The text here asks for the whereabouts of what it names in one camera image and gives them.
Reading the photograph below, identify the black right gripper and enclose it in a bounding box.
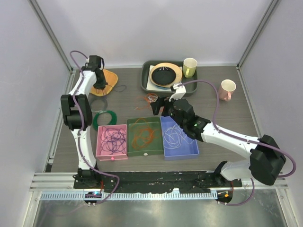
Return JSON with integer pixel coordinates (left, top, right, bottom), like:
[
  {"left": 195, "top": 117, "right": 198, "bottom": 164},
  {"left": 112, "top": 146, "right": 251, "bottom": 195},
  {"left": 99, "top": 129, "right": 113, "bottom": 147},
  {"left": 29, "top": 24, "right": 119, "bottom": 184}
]
[{"left": 151, "top": 94, "right": 186, "bottom": 129}]

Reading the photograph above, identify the white cable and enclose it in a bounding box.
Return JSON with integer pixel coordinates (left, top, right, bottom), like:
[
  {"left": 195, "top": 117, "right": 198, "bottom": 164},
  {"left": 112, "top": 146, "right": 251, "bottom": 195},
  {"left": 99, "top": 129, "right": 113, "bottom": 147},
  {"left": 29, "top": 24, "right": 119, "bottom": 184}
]
[
  {"left": 146, "top": 93, "right": 159, "bottom": 104},
  {"left": 163, "top": 125, "right": 195, "bottom": 149}
]

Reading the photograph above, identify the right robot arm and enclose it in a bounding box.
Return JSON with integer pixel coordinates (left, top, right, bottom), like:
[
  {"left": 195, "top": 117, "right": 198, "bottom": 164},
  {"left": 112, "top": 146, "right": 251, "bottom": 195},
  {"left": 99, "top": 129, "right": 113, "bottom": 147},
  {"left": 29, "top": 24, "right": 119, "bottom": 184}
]
[{"left": 151, "top": 97, "right": 286, "bottom": 187}]

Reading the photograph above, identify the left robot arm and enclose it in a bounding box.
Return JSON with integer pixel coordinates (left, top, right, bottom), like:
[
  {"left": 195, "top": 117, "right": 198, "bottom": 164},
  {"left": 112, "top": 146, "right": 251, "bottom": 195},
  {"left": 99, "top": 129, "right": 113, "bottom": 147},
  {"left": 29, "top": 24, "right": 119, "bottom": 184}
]
[{"left": 60, "top": 51, "right": 107, "bottom": 189}]

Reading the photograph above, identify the wooden cutting board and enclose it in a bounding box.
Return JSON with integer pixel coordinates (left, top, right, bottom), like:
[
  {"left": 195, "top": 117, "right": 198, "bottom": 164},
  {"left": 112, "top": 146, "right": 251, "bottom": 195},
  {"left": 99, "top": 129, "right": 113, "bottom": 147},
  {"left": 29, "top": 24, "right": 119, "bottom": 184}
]
[{"left": 90, "top": 69, "right": 118, "bottom": 97}]

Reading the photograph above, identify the white square plate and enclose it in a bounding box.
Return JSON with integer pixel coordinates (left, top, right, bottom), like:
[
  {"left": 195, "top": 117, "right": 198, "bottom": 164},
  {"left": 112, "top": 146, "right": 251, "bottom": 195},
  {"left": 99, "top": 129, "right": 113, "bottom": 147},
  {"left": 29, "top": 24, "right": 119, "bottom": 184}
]
[{"left": 146, "top": 65, "right": 182, "bottom": 91}]

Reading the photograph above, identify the green box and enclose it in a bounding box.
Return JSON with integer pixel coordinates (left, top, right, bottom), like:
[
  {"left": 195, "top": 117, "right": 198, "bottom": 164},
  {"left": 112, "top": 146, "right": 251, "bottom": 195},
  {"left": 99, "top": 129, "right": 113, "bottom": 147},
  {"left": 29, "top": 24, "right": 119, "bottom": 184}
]
[{"left": 127, "top": 117, "right": 164, "bottom": 157}]

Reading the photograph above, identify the black and tan plate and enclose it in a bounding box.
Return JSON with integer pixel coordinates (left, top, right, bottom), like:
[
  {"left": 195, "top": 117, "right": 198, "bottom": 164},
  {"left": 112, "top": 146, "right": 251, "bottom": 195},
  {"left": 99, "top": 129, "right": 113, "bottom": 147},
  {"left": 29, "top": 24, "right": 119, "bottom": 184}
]
[{"left": 149, "top": 62, "right": 183, "bottom": 88}]

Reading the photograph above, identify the dark green tray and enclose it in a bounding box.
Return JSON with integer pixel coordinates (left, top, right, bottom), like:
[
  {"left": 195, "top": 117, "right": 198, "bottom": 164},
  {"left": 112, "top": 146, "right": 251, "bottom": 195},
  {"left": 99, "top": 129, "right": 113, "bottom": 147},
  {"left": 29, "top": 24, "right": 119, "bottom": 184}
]
[{"left": 141, "top": 60, "right": 198, "bottom": 96}]

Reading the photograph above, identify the blue box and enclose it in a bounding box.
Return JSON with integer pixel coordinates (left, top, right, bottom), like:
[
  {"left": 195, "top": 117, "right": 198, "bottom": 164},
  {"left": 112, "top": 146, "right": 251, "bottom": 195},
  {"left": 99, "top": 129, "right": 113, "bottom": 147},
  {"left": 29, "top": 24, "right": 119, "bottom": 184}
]
[{"left": 160, "top": 116, "right": 199, "bottom": 160}]

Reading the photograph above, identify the yellow mug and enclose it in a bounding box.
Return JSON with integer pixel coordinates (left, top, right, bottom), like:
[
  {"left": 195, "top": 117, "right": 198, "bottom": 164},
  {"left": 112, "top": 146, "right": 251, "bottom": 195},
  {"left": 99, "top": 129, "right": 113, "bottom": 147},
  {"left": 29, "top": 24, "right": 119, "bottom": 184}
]
[{"left": 182, "top": 58, "right": 197, "bottom": 78}]

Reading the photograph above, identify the pink box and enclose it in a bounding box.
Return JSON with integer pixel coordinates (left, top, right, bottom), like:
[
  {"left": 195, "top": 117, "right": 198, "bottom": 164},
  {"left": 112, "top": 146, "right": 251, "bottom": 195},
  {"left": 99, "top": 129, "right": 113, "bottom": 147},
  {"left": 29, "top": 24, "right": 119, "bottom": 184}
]
[{"left": 95, "top": 124, "right": 128, "bottom": 161}]

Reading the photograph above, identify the pink mug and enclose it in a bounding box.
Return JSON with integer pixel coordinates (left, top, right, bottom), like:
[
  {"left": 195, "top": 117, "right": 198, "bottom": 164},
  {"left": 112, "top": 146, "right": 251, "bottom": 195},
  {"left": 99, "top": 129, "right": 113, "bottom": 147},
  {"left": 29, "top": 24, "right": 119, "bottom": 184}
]
[{"left": 218, "top": 79, "right": 237, "bottom": 102}]

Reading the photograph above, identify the grey cable coil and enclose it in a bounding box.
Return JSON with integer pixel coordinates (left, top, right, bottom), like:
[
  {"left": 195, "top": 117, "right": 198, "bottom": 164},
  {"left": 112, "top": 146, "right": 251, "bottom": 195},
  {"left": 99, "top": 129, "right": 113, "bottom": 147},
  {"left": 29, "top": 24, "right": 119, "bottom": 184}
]
[{"left": 89, "top": 98, "right": 109, "bottom": 114}]

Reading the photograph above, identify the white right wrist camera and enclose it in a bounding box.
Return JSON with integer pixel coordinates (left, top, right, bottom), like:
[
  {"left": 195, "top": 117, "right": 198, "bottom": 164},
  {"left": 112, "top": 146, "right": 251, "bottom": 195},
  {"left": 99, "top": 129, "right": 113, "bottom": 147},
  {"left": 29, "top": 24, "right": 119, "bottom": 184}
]
[{"left": 169, "top": 83, "right": 186, "bottom": 102}]

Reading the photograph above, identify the green cable coil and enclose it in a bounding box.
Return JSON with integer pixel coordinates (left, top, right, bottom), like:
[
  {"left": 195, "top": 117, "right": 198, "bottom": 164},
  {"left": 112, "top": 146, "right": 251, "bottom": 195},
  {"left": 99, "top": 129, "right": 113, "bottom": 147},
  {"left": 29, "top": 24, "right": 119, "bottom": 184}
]
[{"left": 92, "top": 110, "right": 118, "bottom": 131}]

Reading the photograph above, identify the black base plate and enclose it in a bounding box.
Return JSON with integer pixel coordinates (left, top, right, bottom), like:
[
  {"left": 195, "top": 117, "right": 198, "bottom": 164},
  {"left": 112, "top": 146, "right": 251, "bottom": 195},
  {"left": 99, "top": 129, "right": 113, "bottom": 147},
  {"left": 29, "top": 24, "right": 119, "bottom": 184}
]
[{"left": 73, "top": 170, "right": 242, "bottom": 194}]

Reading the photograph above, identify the aluminium corner post left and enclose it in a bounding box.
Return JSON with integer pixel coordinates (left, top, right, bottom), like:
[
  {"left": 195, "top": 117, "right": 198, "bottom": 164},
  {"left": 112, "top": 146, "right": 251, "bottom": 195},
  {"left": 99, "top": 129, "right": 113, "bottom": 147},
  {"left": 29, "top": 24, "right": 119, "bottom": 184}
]
[{"left": 28, "top": 0, "right": 73, "bottom": 72}]

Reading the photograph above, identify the aluminium corner post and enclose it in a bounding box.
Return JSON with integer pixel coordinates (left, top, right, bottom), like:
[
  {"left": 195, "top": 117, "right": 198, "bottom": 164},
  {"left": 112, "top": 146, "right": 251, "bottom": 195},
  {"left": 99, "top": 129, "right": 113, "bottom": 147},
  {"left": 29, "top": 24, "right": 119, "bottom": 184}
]
[
  {"left": 237, "top": 0, "right": 281, "bottom": 70},
  {"left": 28, "top": 0, "right": 73, "bottom": 72}
]

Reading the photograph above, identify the aluminium front rail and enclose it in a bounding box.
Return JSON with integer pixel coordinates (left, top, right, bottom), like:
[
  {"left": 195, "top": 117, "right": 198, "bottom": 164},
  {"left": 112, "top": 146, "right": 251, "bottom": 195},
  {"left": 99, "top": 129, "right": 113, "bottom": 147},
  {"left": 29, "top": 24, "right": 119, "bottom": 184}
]
[{"left": 29, "top": 173, "right": 289, "bottom": 191}]

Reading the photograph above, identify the white slotted cable duct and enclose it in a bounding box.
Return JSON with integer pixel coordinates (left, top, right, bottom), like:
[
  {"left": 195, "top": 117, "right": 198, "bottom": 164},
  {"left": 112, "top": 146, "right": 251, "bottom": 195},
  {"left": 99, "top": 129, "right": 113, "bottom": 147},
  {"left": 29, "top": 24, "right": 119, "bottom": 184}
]
[{"left": 40, "top": 189, "right": 217, "bottom": 201}]

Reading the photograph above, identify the aluminium corner post right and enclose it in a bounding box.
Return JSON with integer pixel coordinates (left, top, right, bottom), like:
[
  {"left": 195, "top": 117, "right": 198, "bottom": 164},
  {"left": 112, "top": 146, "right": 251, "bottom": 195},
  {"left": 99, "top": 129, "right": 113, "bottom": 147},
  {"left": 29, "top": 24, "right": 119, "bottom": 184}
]
[{"left": 237, "top": 0, "right": 281, "bottom": 70}]

